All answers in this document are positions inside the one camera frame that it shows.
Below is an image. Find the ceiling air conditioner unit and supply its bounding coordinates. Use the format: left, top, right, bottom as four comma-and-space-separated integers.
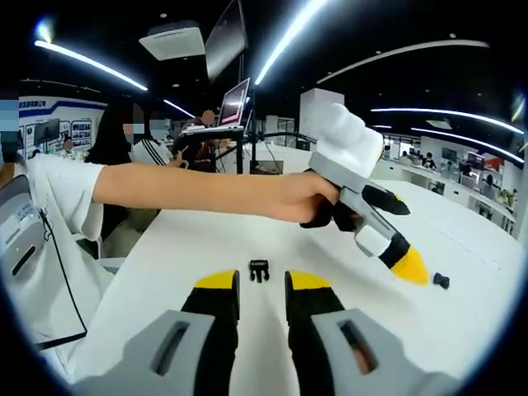
138, 22, 206, 62

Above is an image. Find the person's white shirt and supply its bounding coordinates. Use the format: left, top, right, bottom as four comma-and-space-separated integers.
23, 158, 125, 385

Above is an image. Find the grey chest device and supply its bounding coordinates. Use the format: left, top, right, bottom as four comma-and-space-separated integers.
0, 172, 47, 286

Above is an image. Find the dark wall screen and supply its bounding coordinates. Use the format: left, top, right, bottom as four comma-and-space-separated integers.
32, 118, 62, 146

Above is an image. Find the row of white desks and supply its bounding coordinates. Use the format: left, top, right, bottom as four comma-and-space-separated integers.
378, 158, 517, 233

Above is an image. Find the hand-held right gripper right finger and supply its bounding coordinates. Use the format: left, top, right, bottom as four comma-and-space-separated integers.
284, 270, 439, 396

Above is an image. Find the black plastic buckle pronged part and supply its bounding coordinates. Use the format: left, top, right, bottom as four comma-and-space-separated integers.
247, 259, 271, 284

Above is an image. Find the black cable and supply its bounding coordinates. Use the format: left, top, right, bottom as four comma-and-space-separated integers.
35, 208, 88, 347

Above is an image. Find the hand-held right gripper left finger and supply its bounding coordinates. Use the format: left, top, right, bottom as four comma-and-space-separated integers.
119, 268, 241, 396

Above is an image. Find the ceiling-hung dark screen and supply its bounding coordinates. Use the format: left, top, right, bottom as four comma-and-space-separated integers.
204, 0, 249, 83

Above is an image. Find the computer monitor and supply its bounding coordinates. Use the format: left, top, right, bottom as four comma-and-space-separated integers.
217, 77, 252, 127

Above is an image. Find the long ceiling light strip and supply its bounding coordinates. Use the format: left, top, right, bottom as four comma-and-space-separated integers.
370, 106, 526, 136
254, 0, 332, 87
411, 126, 521, 163
34, 39, 149, 92

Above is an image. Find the person's left hand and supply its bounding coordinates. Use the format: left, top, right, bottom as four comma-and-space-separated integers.
287, 169, 343, 226

